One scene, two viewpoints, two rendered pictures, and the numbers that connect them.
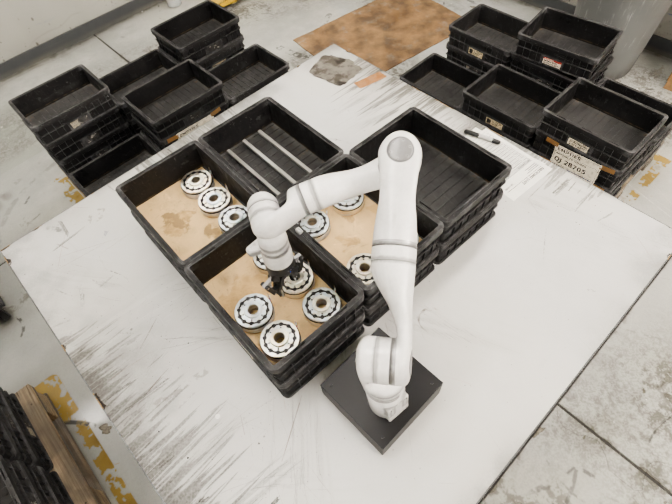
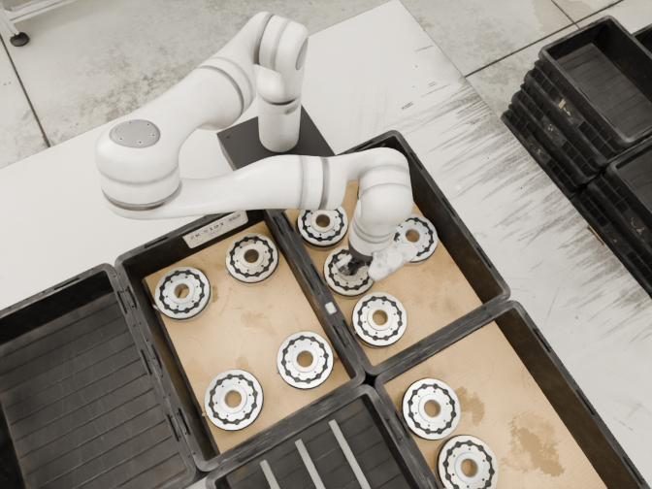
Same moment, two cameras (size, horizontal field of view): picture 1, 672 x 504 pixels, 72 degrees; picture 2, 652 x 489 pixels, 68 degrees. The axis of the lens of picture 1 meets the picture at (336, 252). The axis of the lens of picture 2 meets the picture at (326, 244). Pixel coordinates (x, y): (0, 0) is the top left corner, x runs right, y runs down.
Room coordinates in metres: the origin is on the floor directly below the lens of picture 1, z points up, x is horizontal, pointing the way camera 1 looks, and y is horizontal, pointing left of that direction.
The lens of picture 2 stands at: (0.97, 0.09, 1.74)
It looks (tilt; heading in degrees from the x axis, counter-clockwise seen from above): 69 degrees down; 184
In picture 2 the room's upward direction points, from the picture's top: 4 degrees clockwise
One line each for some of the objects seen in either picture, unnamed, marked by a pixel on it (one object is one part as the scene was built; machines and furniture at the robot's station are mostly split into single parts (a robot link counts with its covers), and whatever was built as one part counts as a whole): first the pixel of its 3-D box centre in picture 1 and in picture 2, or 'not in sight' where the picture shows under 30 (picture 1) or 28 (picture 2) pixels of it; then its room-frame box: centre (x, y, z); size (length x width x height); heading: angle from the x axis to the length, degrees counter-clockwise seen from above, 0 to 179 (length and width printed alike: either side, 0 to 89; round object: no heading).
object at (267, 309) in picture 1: (253, 310); (411, 237); (0.58, 0.24, 0.86); 0.10 x 0.10 x 0.01
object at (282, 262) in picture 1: (271, 246); (379, 237); (0.66, 0.16, 1.03); 0.11 x 0.09 x 0.06; 41
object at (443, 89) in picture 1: (442, 97); not in sight; (2.08, -0.69, 0.26); 0.40 x 0.30 x 0.23; 38
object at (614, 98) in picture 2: not in sight; (579, 119); (-0.16, 0.87, 0.37); 0.40 x 0.30 x 0.45; 38
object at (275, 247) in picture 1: (267, 223); (381, 207); (0.66, 0.15, 1.12); 0.09 x 0.07 x 0.15; 11
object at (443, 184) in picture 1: (426, 173); (80, 407); (0.98, -0.31, 0.87); 0.40 x 0.30 x 0.11; 36
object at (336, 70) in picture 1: (334, 68); not in sight; (1.81, -0.09, 0.71); 0.22 x 0.19 x 0.01; 38
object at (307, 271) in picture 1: (295, 277); (349, 270); (0.67, 0.12, 0.86); 0.10 x 0.10 x 0.01
